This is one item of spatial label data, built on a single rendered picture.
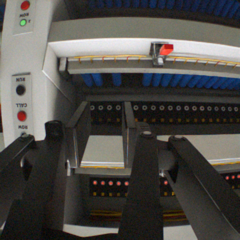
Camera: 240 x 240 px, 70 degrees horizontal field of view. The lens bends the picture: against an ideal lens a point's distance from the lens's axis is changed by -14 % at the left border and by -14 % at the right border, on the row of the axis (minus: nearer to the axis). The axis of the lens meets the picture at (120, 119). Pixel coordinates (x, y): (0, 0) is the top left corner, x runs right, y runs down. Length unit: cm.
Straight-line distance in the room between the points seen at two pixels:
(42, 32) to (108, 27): 11
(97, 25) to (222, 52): 22
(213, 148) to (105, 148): 18
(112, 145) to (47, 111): 12
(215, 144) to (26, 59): 35
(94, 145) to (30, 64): 17
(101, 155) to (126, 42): 18
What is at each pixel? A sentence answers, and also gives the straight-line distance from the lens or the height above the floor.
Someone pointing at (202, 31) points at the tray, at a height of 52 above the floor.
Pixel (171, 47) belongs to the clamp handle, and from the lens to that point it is 25.
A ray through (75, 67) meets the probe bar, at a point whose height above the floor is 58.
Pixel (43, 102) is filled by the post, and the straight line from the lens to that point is 33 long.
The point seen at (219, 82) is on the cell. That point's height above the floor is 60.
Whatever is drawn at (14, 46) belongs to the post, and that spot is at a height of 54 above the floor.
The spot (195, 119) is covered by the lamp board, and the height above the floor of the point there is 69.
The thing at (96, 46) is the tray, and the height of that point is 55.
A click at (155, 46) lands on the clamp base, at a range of 32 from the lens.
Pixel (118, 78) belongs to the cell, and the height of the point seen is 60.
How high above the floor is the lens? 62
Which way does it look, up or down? 9 degrees up
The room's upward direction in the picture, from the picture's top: 180 degrees clockwise
